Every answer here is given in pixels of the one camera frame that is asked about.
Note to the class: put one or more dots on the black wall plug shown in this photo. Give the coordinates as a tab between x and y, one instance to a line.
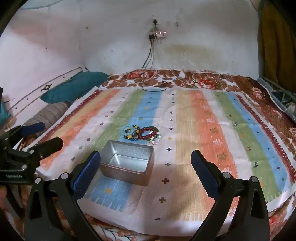
154	22

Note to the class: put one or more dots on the striped colourful mat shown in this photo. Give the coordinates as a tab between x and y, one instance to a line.
196	115

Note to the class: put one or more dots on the grey striped pillow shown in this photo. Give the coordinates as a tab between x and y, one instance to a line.
50	111

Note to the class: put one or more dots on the silver metal tin box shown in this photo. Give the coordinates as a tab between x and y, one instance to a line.
138	172

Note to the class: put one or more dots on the teal pillow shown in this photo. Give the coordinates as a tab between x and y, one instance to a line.
74	88

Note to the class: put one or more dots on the white power strip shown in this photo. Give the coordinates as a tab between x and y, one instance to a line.
159	34

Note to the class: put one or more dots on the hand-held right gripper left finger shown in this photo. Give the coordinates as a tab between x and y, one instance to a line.
86	176

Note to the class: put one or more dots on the white bed headboard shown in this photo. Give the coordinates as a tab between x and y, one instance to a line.
34	92

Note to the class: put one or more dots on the yellow curtain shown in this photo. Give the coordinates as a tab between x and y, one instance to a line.
277	46

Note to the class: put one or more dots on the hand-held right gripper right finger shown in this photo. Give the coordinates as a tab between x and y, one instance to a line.
204	176

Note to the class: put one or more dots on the teal cloth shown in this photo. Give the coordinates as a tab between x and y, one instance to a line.
4	111

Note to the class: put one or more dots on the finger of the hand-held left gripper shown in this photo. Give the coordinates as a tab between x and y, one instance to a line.
33	128
49	146

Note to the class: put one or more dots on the grey plastic crate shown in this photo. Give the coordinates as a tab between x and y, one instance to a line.
277	97

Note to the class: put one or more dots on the green jade bangle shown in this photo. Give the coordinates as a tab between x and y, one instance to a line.
157	129

